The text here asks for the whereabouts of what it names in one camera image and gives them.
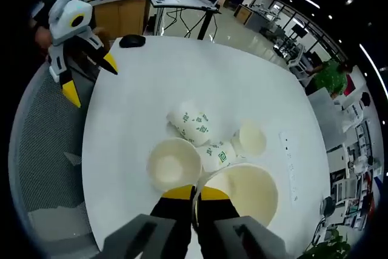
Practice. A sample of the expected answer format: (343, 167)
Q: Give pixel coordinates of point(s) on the small black device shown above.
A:
(132, 41)

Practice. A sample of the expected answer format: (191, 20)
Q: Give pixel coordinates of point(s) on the wooden cabinet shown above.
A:
(127, 16)

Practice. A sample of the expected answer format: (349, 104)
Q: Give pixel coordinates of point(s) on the person's left hand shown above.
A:
(103, 38)

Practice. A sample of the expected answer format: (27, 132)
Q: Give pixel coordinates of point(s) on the grey mesh chair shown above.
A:
(45, 137)

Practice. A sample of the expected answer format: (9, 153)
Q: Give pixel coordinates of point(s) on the white power strip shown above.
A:
(289, 168)

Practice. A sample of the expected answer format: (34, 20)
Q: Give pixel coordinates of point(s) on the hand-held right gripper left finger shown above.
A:
(151, 237)

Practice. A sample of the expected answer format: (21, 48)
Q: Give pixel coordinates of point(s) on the green potted plant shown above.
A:
(330, 247)

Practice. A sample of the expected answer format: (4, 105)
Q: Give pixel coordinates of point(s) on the white office chair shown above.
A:
(297, 59)

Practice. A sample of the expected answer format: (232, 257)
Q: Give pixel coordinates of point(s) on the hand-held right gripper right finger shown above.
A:
(236, 237)

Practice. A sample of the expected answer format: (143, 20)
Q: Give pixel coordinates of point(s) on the printed white paper cup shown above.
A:
(169, 165)
(191, 122)
(250, 137)
(242, 192)
(218, 156)

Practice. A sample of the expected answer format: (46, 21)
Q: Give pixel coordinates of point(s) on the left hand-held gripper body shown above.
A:
(68, 19)

